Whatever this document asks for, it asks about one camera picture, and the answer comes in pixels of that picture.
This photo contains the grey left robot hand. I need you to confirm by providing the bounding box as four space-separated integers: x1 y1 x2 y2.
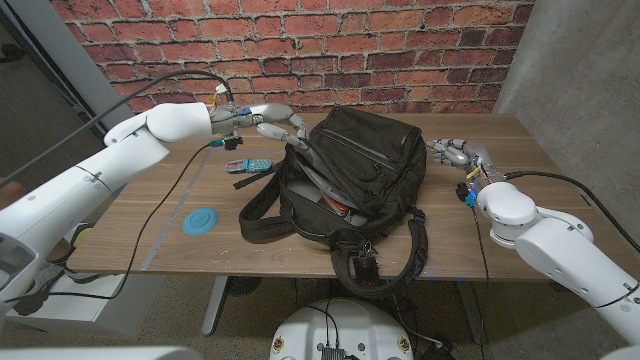
209 102 311 151

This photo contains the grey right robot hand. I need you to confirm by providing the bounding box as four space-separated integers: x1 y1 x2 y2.
424 138 506 196

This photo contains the black backpack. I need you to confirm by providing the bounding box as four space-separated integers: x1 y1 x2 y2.
238 105 430 300

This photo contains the red Swiss knife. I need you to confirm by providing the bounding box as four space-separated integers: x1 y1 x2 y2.
322 194 352 219

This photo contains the teal toy phone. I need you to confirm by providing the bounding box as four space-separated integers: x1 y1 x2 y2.
224 158 274 175

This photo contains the brick print backdrop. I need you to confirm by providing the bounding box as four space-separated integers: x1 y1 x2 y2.
49 0 536 135

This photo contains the blue round disc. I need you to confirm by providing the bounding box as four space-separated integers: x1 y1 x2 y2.
182 207 220 237

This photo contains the grey metal table leg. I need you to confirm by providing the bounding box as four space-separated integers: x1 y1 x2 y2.
457 280 489 345
202 275 231 336

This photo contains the black ribbed round object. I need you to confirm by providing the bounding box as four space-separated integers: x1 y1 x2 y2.
227 276 264 297

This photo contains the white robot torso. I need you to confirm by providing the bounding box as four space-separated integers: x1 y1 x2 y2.
269 298 415 360

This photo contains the grey black sneaker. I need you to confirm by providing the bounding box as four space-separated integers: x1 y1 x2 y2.
9 259 69 317

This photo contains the thin black right arm wire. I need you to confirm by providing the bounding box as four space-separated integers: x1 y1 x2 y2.
469 207 491 360

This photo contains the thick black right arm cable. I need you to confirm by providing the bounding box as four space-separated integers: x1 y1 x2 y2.
504 170 640 254

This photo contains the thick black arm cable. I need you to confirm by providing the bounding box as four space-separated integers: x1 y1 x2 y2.
504 170 640 254
0 69 235 189

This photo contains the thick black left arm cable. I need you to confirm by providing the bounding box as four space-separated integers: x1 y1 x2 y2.
0 69 235 189

